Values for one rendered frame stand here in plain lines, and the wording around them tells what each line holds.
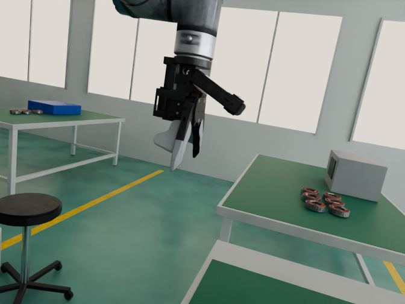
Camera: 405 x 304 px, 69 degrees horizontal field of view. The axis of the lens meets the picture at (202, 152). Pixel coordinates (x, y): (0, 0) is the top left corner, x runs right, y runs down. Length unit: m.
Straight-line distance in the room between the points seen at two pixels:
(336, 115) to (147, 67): 3.03
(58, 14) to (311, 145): 4.87
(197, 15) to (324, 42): 4.17
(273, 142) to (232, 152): 0.66
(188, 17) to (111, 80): 4.97
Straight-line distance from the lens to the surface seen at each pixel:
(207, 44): 0.55
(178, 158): 0.51
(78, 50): 5.96
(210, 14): 0.56
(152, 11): 0.58
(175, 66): 0.57
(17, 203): 1.90
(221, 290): 0.95
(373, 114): 4.69
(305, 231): 1.54
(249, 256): 1.15
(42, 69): 6.45
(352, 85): 4.65
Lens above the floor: 1.29
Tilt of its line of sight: 11 degrees down
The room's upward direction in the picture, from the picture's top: 9 degrees clockwise
